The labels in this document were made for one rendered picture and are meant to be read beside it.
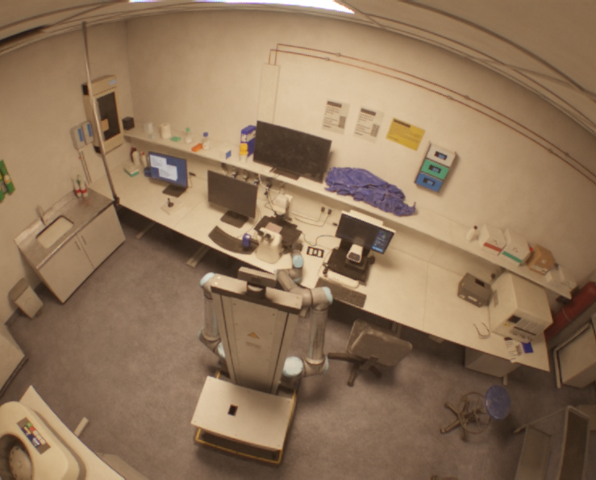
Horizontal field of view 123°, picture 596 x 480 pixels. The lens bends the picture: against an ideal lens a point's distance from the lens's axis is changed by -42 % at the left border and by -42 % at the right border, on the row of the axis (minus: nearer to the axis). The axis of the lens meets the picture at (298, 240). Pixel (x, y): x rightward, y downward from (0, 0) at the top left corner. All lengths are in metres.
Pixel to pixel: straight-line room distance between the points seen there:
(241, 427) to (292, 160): 2.14
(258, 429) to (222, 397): 0.30
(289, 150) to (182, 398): 2.46
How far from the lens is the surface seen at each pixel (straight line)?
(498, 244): 2.79
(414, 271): 2.86
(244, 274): 0.95
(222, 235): 2.65
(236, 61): 2.86
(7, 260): 3.76
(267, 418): 1.79
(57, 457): 1.83
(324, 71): 2.50
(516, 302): 2.78
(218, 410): 1.81
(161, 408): 2.78
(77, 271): 3.56
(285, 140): 2.51
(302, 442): 2.65
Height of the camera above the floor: 2.61
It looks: 44 degrees down
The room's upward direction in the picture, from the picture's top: 11 degrees clockwise
